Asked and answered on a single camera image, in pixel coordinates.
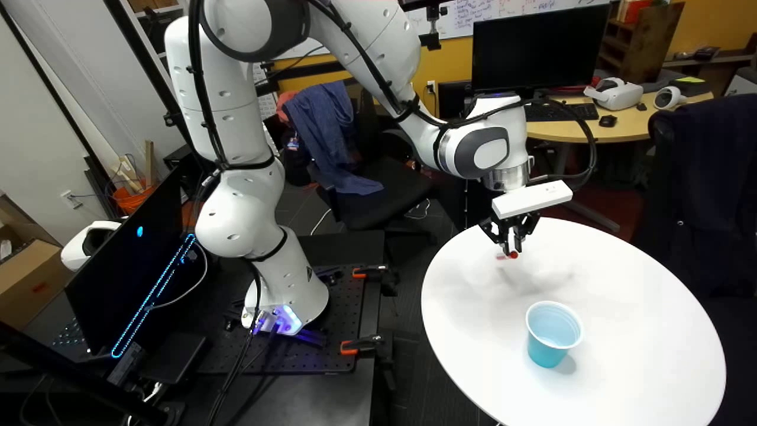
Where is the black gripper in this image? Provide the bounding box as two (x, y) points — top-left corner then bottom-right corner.
(480, 213), (539, 252)

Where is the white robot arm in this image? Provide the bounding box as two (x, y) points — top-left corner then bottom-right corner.
(163, 0), (529, 335)

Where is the blue plastic cup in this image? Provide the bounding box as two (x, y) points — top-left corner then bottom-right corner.
(525, 300), (584, 368)

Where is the black office chair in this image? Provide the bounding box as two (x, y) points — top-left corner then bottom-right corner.
(267, 89), (432, 229)

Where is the black keyboard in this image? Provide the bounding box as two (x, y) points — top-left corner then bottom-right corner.
(525, 103), (599, 122)

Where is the yellow wooden desk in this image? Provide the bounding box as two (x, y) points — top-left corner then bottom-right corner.
(523, 88), (717, 147)

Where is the orange black clamp far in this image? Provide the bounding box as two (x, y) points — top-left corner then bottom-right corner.
(350, 264), (399, 296)

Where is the orange black clamp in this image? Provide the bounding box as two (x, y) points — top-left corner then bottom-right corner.
(338, 333), (393, 356)
(350, 264), (399, 296)

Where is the white VR headset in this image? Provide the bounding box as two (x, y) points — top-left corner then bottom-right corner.
(584, 77), (643, 111)

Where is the round white table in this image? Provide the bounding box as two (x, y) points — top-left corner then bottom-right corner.
(422, 217), (726, 426)

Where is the orange black clamp near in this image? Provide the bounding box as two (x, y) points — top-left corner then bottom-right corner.
(338, 333), (393, 356)

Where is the dark chair right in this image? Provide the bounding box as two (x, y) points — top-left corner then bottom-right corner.
(637, 94), (757, 297)

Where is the black computer monitor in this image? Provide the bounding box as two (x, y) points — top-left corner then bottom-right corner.
(471, 4), (610, 91)

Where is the blue cloth on chair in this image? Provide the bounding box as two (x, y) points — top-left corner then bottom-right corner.
(280, 82), (383, 195)

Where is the black laptop monitor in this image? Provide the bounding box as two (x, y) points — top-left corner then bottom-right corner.
(67, 173), (197, 360)

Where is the white controller on left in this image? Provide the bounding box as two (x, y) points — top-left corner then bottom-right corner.
(60, 219), (119, 272)

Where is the cardboard box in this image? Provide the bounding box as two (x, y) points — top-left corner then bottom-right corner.
(0, 193), (70, 329)

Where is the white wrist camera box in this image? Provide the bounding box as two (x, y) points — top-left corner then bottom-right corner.
(493, 179), (573, 219)

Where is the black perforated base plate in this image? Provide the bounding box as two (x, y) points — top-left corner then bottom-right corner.
(44, 270), (380, 376)

